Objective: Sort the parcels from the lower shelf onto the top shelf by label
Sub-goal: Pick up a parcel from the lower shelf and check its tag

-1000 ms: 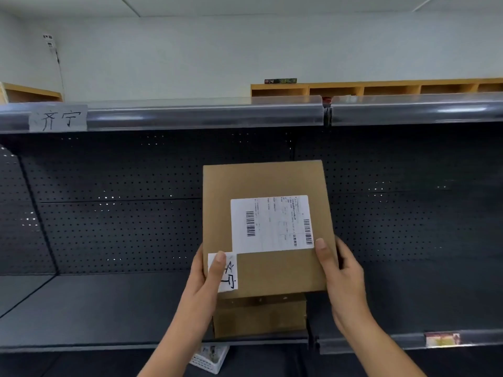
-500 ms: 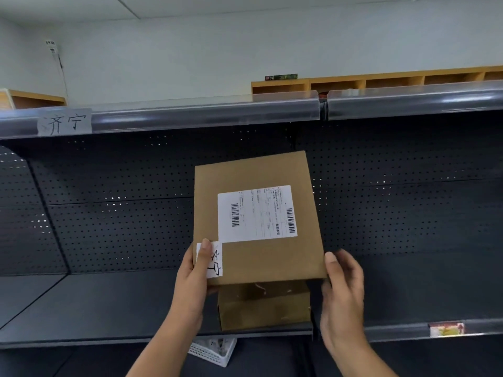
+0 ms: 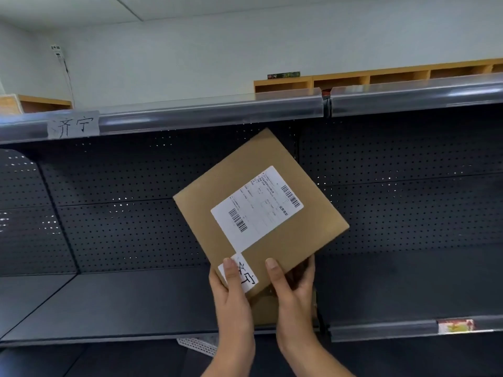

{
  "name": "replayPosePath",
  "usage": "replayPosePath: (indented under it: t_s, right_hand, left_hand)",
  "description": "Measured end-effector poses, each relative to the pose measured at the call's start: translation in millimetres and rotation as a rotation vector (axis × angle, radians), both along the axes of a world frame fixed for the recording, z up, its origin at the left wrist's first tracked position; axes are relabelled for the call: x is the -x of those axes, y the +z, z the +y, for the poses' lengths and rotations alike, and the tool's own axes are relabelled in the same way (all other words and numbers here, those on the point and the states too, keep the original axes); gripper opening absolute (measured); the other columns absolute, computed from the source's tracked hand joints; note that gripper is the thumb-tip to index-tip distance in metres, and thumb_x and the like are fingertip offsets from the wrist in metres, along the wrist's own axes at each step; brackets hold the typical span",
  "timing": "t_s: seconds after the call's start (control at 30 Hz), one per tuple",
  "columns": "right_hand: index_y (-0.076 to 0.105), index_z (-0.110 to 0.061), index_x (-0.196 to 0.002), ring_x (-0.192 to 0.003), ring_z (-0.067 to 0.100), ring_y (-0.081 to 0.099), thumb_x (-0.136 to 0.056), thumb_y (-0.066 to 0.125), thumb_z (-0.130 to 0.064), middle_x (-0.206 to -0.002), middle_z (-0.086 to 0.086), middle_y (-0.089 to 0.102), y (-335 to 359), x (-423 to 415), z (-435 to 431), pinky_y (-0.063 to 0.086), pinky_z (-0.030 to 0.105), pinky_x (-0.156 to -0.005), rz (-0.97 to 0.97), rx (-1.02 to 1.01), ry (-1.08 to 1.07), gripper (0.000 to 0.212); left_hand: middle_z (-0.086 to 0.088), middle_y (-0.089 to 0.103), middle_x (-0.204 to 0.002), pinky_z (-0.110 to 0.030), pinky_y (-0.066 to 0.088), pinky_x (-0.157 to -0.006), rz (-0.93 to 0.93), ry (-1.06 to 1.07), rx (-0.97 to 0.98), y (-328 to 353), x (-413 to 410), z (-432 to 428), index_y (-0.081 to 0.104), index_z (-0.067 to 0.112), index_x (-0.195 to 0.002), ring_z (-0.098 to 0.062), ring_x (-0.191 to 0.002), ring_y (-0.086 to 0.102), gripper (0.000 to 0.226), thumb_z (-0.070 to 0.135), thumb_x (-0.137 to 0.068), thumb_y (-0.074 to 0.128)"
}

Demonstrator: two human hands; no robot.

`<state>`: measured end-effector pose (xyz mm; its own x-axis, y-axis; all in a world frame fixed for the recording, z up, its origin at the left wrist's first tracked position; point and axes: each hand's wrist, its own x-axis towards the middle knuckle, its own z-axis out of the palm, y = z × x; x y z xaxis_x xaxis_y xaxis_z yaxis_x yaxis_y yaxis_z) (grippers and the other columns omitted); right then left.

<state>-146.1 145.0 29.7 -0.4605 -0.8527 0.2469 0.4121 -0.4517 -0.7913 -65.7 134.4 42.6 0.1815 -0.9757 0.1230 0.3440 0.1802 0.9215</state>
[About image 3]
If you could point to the person's right hand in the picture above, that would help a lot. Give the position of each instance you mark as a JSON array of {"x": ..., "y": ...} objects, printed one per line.
[{"x": 296, "y": 314}]

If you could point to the person's left hand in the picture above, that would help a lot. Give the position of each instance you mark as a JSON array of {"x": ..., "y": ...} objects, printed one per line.
[{"x": 233, "y": 318}]

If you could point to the brown cardboard box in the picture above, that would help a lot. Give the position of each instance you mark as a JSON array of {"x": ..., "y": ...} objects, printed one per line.
[
  {"x": 262, "y": 310},
  {"x": 235, "y": 184}
]

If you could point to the dark grey metal shelf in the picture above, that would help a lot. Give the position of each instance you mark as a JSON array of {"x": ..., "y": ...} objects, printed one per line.
[{"x": 118, "y": 302}]

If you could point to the white plastic basket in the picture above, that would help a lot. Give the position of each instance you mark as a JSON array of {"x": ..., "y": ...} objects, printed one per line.
[{"x": 200, "y": 346}]

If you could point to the colourful price tag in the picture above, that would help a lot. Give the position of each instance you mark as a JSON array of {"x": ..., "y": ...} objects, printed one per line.
[{"x": 456, "y": 326}]

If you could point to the green and black sign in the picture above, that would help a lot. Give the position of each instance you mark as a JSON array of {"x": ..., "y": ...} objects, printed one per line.
[{"x": 283, "y": 75}]

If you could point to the white handwritten paper tag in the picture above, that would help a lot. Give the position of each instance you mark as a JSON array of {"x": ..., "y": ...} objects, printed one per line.
[{"x": 72, "y": 124}]

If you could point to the long wooden cubby cabinet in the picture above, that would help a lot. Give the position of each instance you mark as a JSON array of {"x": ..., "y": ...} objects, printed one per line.
[{"x": 393, "y": 72}]

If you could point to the small wooden cabinet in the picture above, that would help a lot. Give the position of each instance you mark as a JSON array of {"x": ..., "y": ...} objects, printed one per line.
[{"x": 35, "y": 103}]

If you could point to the clear plastic price rail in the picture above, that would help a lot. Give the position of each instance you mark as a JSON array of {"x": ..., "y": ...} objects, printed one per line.
[
  {"x": 204, "y": 115},
  {"x": 385, "y": 330},
  {"x": 416, "y": 100}
]

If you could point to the white wall device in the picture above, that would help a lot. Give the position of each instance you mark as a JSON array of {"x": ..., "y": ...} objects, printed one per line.
[{"x": 57, "y": 50}]

